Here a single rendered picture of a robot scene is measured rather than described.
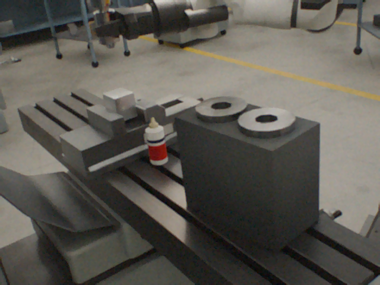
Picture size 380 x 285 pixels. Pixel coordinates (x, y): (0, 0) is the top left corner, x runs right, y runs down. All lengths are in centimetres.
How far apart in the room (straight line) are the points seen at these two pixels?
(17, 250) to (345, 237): 80
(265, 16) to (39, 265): 77
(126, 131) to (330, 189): 177
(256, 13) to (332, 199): 167
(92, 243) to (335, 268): 53
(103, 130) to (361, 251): 62
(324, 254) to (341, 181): 199
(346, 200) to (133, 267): 166
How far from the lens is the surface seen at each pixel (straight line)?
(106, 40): 105
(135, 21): 102
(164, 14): 105
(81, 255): 105
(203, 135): 77
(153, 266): 116
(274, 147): 68
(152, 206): 92
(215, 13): 107
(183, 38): 560
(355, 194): 266
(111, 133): 107
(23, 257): 124
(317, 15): 106
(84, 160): 105
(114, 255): 109
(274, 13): 106
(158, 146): 104
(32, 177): 125
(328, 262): 77
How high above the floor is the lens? 144
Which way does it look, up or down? 26 degrees down
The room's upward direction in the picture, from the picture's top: 7 degrees counter-clockwise
